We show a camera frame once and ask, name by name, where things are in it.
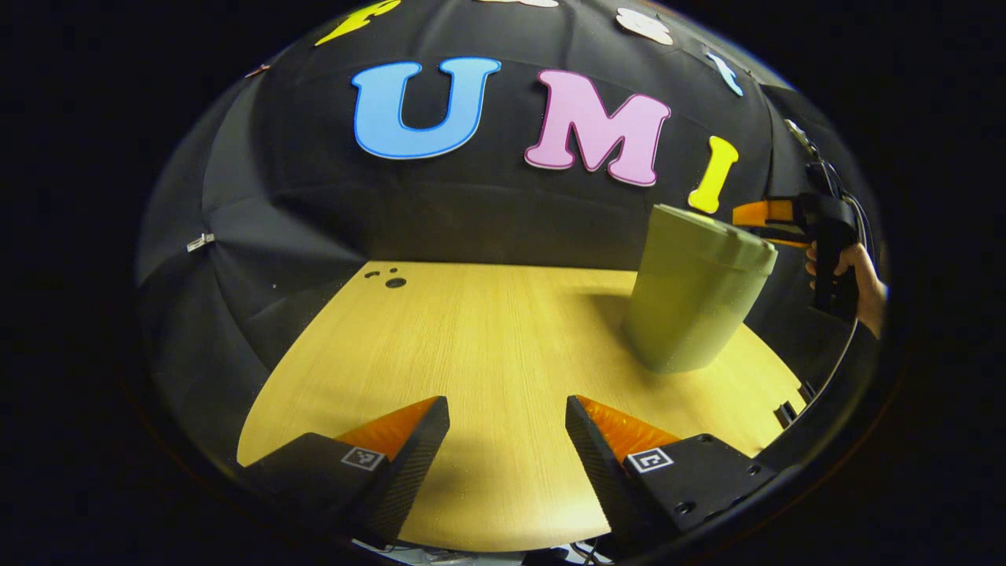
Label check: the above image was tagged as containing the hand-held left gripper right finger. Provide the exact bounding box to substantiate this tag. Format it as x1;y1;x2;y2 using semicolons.
564;395;779;555

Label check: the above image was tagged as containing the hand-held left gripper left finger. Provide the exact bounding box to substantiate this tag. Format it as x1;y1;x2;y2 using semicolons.
236;395;451;549

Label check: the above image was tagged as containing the green desktop garbage bin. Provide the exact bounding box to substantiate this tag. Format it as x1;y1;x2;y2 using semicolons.
623;204;779;374

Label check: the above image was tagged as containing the wooden desktop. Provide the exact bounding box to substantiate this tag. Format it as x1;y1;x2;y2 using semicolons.
236;261;809;553

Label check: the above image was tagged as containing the black backdrop cloth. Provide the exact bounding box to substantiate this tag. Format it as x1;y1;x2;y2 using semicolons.
134;0;875;441

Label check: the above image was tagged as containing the black bracket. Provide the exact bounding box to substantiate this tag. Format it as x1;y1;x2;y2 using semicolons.
774;381;818;430

